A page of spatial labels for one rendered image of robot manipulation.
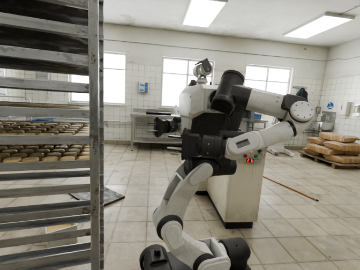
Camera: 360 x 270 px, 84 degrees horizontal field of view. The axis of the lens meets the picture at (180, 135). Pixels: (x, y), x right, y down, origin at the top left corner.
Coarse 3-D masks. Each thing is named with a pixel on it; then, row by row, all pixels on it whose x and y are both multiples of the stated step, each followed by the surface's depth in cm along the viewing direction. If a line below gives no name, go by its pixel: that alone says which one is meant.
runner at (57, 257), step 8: (48, 256) 74; (56, 256) 75; (64, 256) 76; (72, 256) 77; (80, 256) 78; (88, 256) 79; (0, 264) 69; (8, 264) 70; (16, 264) 71; (24, 264) 72; (32, 264) 73; (40, 264) 73
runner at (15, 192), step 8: (72, 184) 72; (80, 184) 73; (88, 184) 74; (0, 192) 66; (8, 192) 66; (16, 192) 67; (24, 192) 68; (32, 192) 69; (40, 192) 69; (48, 192) 70; (56, 192) 71; (64, 192) 72; (72, 192) 73
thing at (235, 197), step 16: (224, 176) 198; (240, 176) 188; (256, 176) 190; (208, 192) 253; (224, 192) 196; (240, 192) 191; (256, 192) 193; (224, 208) 194; (240, 208) 194; (256, 208) 196; (224, 224) 201; (240, 224) 200
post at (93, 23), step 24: (96, 0) 63; (96, 24) 64; (96, 48) 65; (96, 72) 66; (96, 96) 67; (96, 120) 68; (96, 144) 70; (96, 168) 71; (96, 192) 73; (96, 216) 74; (96, 240) 76; (96, 264) 77
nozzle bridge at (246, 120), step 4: (244, 112) 259; (248, 112) 259; (252, 112) 251; (244, 116) 260; (248, 116) 258; (252, 116) 252; (244, 120) 255; (248, 120) 256; (252, 120) 253; (244, 124) 271; (248, 124) 264; (244, 128) 270; (248, 128) 265
